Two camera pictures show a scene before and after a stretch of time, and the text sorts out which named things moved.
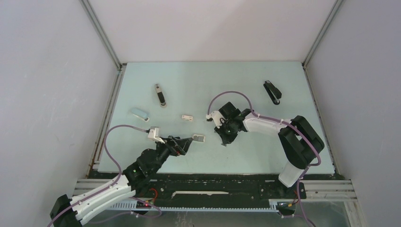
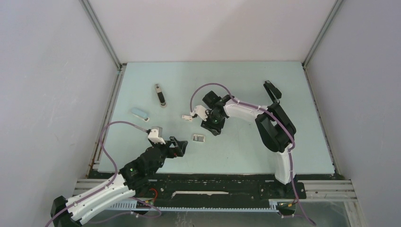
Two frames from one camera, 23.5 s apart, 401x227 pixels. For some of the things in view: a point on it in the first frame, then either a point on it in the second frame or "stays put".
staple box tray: (198, 137) stays put
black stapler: (275, 94) stays put
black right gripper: (226, 139) -> (215, 129)
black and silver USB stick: (161, 96) stays put
